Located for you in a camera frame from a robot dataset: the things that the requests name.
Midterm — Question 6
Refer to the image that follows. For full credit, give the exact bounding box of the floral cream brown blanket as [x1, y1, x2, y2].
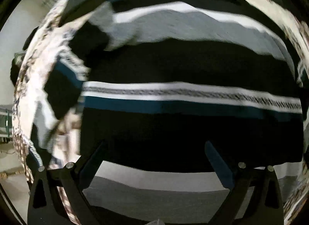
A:
[11, 0, 309, 225]

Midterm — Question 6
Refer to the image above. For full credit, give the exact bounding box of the black grey striped sweater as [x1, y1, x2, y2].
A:
[25, 0, 306, 225]

